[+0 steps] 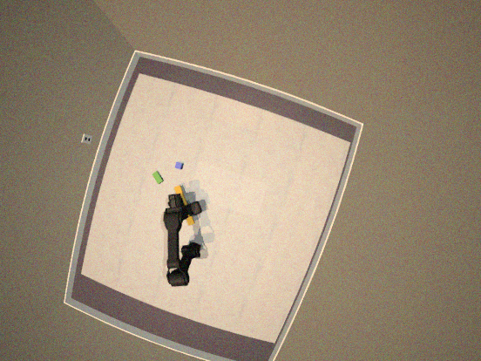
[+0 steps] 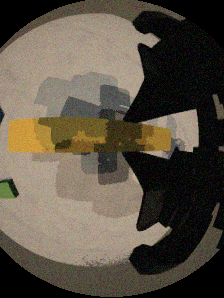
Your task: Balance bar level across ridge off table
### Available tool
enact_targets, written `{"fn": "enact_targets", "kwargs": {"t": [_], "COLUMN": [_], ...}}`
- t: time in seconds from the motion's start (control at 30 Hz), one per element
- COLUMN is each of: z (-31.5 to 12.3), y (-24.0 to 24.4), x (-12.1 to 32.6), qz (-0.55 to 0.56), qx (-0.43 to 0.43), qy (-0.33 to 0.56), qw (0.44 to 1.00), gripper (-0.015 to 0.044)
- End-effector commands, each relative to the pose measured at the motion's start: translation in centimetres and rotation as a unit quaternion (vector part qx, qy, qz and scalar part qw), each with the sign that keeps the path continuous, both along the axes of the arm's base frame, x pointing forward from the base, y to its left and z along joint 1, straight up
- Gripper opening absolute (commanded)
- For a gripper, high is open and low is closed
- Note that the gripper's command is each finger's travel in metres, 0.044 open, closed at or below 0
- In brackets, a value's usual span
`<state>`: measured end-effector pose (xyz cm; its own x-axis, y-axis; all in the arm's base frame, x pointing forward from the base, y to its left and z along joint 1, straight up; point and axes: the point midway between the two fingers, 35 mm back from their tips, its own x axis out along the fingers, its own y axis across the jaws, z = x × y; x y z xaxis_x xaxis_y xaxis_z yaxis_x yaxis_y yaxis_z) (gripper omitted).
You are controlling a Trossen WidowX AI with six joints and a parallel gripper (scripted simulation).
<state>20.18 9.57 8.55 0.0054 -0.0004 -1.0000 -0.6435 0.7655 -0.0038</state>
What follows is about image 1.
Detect yellow bar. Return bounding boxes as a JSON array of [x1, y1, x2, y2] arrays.
[[174, 185, 195, 226]]

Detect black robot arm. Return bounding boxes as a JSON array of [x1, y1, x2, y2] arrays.
[[163, 194, 201, 287]]

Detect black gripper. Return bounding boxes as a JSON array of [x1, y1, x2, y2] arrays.
[[183, 201, 203, 220]]

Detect small green block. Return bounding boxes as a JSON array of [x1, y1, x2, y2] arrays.
[[152, 171, 164, 184]]

